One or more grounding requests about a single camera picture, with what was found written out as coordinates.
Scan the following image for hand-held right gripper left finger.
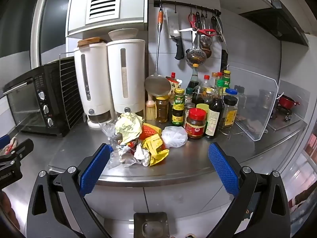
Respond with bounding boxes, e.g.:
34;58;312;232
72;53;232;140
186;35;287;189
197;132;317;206
26;143;113;238

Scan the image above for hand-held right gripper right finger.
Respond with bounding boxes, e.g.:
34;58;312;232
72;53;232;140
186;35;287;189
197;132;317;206
205;142;291;238

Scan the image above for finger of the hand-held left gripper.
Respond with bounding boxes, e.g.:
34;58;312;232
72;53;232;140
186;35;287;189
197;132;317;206
0;135;11;149
5;139;34;159

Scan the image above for clear plastic bottle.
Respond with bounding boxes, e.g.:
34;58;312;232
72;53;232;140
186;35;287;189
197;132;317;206
106;144;139;169

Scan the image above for orange foam fruit net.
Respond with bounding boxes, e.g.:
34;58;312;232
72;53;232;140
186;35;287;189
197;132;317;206
139;124;159;140

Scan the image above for person's left hand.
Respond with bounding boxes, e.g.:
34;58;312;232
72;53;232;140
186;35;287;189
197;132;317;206
0;191;21;231

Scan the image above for crumpled clear plastic wrap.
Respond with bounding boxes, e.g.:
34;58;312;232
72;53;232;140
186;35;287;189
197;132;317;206
98;121;117;140

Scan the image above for black toaster oven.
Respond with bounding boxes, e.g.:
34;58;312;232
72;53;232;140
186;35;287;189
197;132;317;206
2;61;75;138

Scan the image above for crumpled silver foil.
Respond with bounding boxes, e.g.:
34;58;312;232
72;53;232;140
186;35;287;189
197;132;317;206
133;143;152;167

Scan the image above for red-lid chili sauce jar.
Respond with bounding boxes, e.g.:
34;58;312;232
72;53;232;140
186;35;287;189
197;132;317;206
184;107;207;140

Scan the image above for dark soy bottle beige label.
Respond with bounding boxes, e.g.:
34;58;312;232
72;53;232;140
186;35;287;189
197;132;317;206
204;87;225;139

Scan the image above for crumpled pale yellow paper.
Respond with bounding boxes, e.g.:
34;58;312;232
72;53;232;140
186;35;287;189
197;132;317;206
115;112;143;145

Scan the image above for black-lid jar yellow label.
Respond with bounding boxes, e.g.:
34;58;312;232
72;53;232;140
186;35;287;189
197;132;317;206
219;95;239;129

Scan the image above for white plastic bag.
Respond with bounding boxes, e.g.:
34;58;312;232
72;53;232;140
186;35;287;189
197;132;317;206
162;126;188;148

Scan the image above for yellow crumpled packet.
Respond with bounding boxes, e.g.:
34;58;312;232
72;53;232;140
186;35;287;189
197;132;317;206
142;133;170;167

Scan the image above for silver-lid spice jar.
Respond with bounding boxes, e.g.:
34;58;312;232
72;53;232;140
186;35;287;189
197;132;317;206
183;102;197;119

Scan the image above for yellow foam fruit net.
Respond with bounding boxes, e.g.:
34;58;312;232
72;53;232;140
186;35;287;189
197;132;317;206
148;123;162;134

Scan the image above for green-label dark sauce bottle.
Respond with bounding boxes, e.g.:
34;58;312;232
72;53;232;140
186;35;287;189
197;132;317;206
172;88;186;127

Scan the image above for blue-lid jar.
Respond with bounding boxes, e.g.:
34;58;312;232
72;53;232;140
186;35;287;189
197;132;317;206
224;88;240;100

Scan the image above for grey square bin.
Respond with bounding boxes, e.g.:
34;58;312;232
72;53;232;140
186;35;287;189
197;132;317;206
133;212;170;238

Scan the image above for clear plastic splash guard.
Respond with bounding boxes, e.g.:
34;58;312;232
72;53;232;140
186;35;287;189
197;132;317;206
226;64;279;142

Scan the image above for gas stove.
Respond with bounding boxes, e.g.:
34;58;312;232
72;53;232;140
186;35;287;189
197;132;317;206
269;108;308;131

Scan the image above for yellow bristle brush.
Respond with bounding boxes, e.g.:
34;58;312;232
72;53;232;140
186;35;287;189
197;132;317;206
145;99;157;122

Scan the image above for yellow-lid amber jar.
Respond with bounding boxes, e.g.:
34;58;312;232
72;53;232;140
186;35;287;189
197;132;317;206
155;95;170;124

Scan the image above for red-cap clear bottle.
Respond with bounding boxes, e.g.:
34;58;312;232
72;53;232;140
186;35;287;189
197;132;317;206
203;75;214;98

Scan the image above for green-label bottle yellow cap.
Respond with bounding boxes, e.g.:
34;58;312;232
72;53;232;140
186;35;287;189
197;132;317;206
221;70;232;90

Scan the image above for white grain dispenser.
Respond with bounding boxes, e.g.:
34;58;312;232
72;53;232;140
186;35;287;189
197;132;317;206
107;39;146;120
73;43;117;129

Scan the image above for red cooking pot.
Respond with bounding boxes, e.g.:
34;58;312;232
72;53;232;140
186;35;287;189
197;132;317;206
277;94;301;111

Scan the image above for tall dark bottle yellow cap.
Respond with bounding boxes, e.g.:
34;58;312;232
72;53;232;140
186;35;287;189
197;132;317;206
187;64;204;93

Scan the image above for yellow seasoning packet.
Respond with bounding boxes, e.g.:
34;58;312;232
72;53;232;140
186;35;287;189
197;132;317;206
165;72;183;98

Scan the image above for steel slotted ladle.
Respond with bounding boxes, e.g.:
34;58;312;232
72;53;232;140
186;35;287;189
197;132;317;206
185;33;207;66

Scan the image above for steel soup ladle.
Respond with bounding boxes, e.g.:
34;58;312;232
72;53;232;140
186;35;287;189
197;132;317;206
199;34;213;59

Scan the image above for brown wooden lid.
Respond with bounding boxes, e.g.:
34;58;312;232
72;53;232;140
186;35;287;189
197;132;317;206
77;37;108;48

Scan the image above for beige ceramic bowl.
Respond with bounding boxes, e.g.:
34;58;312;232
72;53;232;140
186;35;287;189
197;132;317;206
108;28;139;41

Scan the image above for hanging metal tongs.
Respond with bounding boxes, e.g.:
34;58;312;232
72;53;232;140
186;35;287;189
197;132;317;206
210;10;227;43

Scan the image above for black range hood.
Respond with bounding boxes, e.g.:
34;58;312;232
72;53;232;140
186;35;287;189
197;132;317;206
238;0;309;47

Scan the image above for white cabinet with vent grille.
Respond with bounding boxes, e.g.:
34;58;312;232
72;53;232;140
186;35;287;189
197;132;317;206
65;0;149;38

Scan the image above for round wire trivet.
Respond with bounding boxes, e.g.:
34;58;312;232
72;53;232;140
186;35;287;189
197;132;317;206
220;126;250;136

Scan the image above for long-handled metal spatula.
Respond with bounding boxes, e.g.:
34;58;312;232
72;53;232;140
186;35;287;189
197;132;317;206
144;7;172;97

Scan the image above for red-handled kitchen scissors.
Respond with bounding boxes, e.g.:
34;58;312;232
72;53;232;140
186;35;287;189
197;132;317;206
178;13;217;36

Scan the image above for steel cleaver black handle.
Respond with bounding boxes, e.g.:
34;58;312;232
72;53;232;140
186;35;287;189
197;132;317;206
165;9;184;60

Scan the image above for black utensil rail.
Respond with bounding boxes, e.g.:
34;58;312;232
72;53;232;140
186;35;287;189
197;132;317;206
153;0;222;16

